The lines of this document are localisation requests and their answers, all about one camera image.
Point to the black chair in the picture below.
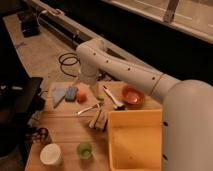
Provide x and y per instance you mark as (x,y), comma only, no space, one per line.
(16,108)

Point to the orange bowl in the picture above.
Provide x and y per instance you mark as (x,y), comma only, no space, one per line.
(132,96)

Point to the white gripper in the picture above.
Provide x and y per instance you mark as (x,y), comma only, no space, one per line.
(90,78)

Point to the black box on floor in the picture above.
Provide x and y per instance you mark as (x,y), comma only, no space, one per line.
(29,25)

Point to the yellow plastic bin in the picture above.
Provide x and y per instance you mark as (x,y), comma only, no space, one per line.
(135,138)

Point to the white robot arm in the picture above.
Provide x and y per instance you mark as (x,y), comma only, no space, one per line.
(186,121)

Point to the orange round fruit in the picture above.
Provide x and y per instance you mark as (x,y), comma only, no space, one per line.
(81,97)

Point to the silver fork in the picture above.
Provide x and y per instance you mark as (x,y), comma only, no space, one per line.
(97,105)

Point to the blue sponge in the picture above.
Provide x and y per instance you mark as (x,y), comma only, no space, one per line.
(71,94)

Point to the green chili pepper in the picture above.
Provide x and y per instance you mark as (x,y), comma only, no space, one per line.
(100,98)

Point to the green cup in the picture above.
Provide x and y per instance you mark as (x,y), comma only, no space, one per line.
(84,150)

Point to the white cup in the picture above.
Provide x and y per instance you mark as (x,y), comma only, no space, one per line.
(51,155)

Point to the light blue cloth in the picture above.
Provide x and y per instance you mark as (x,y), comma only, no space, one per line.
(58,93)

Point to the long metal rail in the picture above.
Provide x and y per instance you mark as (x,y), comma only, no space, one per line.
(133,37)

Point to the brown wooden block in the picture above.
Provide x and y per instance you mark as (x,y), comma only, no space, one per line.
(101,121)

